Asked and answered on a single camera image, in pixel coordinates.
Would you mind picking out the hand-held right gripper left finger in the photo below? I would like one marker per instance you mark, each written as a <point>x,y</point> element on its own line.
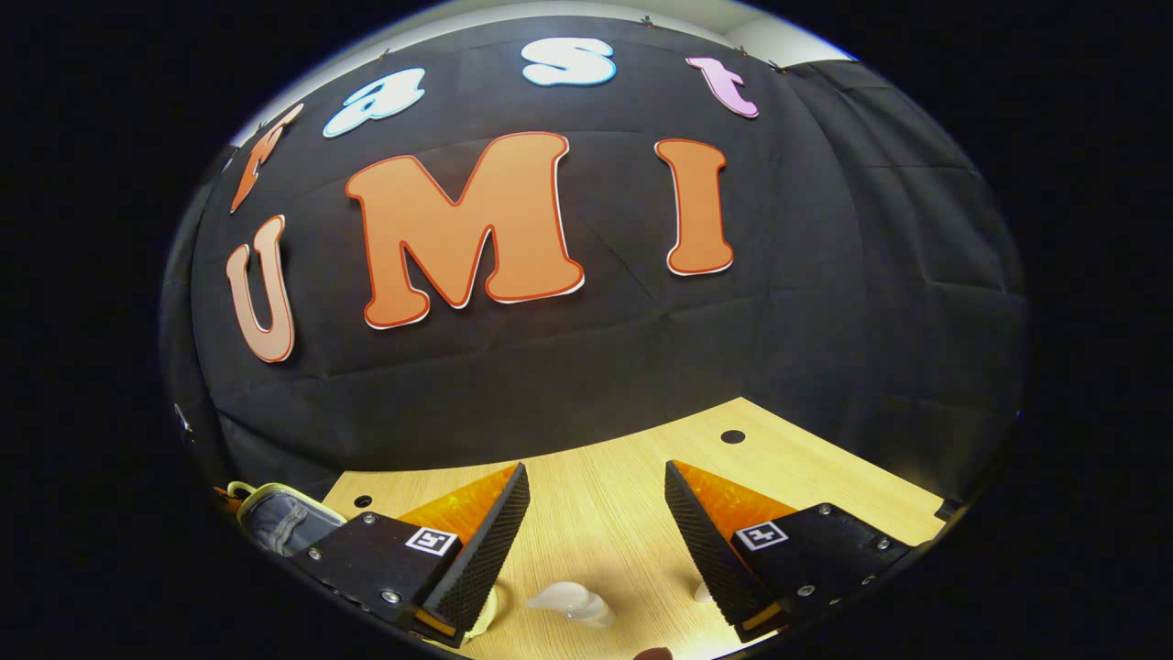
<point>486,550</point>

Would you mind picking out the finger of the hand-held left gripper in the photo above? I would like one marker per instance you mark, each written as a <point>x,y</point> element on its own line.
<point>227,495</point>

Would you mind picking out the white pump bottle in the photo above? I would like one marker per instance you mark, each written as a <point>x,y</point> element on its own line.
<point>573,602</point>

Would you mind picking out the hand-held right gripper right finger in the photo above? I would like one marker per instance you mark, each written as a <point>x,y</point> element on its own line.
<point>701,550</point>

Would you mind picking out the white cream tube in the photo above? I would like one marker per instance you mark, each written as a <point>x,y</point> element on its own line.
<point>704,594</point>

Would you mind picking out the black backdrop cloth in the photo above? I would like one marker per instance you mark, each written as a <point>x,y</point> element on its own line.
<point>596,348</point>

